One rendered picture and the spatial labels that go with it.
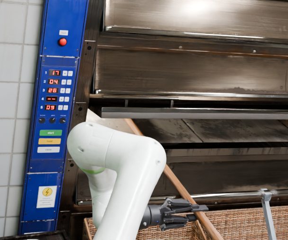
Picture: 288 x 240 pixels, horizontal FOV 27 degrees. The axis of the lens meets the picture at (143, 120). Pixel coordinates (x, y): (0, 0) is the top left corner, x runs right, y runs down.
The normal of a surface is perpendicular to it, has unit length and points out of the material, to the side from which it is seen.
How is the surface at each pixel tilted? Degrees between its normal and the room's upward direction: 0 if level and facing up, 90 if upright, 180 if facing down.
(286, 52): 90
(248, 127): 0
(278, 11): 70
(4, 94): 90
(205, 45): 90
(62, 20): 90
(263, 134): 0
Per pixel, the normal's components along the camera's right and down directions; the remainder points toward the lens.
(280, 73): 0.40, 0.11
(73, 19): 0.36, 0.43
